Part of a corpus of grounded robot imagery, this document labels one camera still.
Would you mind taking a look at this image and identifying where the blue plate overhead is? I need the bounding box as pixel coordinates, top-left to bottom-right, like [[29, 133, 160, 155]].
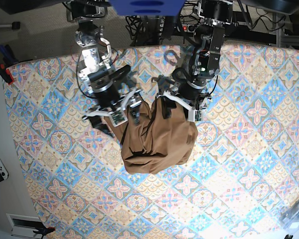
[[109, 0, 185, 16]]

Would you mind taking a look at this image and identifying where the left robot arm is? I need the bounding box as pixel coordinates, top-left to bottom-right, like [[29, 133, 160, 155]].
[[159, 0, 233, 122]]

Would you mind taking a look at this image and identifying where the black power strip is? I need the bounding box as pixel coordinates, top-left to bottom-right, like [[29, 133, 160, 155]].
[[182, 23, 199, 34]]

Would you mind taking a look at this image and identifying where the brown t-shirt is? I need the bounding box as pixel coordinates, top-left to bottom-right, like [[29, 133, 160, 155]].
[[105, 98, 198, 174]]

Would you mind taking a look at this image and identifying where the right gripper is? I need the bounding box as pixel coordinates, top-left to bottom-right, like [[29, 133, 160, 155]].
[[82, 89, 142, 136]]

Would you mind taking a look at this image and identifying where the orange black clamp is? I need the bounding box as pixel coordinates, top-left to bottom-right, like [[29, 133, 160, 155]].
[[33, 223, 55, 238]]

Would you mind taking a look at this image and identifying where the patterned tablecloth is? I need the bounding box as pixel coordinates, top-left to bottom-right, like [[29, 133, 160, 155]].
[[4, 45, 299, 239]]

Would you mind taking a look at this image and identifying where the white tray box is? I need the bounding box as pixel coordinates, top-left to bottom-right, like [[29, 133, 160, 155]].
[[6, 213, 43, 239]]

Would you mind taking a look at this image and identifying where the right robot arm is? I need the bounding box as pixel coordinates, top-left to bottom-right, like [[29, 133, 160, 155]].
[[63, 0, 142, 134]]

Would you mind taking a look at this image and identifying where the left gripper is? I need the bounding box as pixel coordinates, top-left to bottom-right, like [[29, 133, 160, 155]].
[[158, 92, 212, 121]]

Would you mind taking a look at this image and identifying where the red black clamp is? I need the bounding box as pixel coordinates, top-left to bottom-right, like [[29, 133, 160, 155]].
[[0, 44, 18, 85]]

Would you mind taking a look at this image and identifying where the clear plastic box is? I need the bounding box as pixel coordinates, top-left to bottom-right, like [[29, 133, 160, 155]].
[[279, 200, 299, 234]]

